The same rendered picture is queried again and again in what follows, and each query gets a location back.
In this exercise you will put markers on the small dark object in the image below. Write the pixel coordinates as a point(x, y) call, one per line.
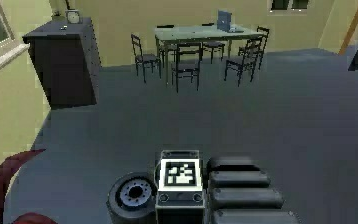
point(63, 28)

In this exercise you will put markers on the pale green dining table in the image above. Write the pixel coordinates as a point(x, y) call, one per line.
point(200, 33)

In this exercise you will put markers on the dark wooden chair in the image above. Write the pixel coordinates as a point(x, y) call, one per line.
point(214, 45)
point(243, 61)
point(186, 65)
point(258, 43)
point(143, 58)
point(167, 48)

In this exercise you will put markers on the window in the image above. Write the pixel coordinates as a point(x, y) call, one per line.
point(289, 4)
point(0, 36)

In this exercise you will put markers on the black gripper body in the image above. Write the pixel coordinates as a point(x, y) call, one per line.
point(133, 195)

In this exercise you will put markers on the blue laptop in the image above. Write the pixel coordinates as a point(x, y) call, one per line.
point(225, 20)

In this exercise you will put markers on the dark red curved object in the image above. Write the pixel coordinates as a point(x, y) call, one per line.
point(10, 180)

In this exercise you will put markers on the dark chest of drawers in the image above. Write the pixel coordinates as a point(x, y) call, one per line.
point(67, 66)

